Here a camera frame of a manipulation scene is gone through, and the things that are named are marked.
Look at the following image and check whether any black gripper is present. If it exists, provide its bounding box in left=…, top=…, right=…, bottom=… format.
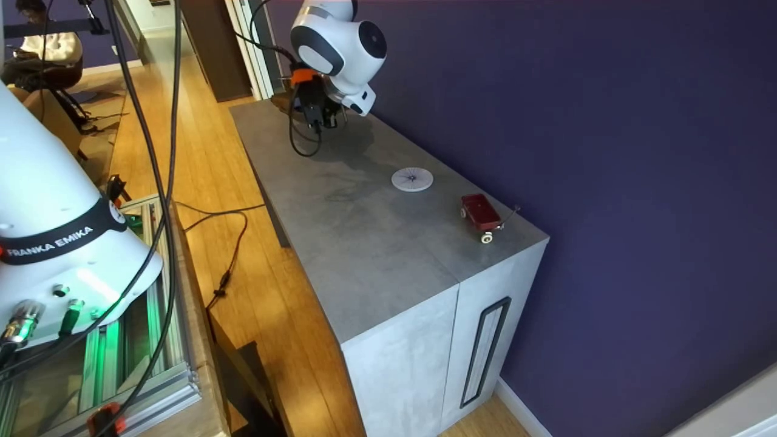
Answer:
left=291, top=77, right=341, bottom=134

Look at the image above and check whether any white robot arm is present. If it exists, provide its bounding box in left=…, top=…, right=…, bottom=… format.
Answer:
left=291, top=0, right=390, bottom=130

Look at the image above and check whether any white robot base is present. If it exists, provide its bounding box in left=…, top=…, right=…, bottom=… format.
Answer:
left=0, top=86, right=163, bottom=346

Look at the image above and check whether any white round coaster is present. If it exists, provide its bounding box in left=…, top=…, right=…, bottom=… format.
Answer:
left=391, top=167, right=435, bottom=193

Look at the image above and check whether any red small box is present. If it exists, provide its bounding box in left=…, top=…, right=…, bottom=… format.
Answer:
left=461, top=193, right=503, bottom=245

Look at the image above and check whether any grey concrete cabinet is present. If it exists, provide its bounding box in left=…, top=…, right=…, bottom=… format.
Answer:
left=233, top=101, right=549, bottom=437

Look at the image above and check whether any black office chair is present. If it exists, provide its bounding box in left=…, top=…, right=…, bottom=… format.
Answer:
left=4, top=31, right=96, bottom=134

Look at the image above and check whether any orange cable strap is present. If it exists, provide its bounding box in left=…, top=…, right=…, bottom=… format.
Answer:
left=290, top=65, right=324, bottom=89

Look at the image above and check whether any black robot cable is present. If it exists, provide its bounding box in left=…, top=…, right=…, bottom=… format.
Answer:
left=233, top=0, right=325, bottom=159

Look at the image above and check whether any black floor cable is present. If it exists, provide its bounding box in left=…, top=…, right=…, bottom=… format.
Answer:
left=174, top=201, right=271, bottom=312

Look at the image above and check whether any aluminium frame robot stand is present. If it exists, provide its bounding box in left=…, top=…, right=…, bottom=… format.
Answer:
left=0, top=197, right=203, bottom=437

